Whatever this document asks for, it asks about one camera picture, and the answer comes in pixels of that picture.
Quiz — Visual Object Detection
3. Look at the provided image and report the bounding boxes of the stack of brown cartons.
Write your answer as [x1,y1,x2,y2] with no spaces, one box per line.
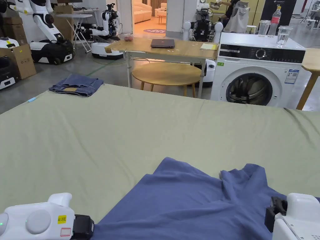
[0,17,28,45]

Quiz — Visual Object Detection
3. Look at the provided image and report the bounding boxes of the white washing machine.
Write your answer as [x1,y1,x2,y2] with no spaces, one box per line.
[210,6,313,109]

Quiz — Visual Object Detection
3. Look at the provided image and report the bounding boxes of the bed with pale green sheet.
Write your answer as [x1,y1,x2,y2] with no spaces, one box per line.
[0,83,320,240]

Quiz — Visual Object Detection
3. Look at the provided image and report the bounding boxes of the blue shirt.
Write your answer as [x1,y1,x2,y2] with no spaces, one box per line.
[90,157,320,240]

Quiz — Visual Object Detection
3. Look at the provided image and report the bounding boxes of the white robot with round shoulders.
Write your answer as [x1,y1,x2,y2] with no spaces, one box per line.
[183,10,224,88]

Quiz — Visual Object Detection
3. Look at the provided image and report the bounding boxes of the wooden table with light legs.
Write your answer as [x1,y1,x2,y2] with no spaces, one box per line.
[296,48,320,110]

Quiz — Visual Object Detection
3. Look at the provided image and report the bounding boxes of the rectangular wooden table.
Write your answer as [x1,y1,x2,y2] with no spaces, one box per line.
[104,38,219,98]

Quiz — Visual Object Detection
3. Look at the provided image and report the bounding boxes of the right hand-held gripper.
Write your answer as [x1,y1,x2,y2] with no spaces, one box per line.
[264,192,320,240]

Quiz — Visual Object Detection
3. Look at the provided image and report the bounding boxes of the white black humanoid robot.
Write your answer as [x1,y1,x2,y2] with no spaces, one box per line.
[80,3,125,60]

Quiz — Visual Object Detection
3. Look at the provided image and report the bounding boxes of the folded denim jeans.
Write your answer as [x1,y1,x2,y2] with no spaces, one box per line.
[48,73,104,98]

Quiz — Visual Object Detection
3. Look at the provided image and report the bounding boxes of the round wooden low table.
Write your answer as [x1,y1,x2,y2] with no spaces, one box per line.
[131,62,203,98]

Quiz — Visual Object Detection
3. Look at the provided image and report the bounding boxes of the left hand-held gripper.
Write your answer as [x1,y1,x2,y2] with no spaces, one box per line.
[0,192,95,240]

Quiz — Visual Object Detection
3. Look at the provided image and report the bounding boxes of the white black robot base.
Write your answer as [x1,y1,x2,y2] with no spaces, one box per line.
[0,37,20,90]

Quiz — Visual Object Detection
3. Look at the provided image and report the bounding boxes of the white folding table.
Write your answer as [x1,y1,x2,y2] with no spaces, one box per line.
[53,7,100,53]

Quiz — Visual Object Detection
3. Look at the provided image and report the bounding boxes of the cardboard carton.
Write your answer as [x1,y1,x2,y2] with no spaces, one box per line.
[0,44,37,80]

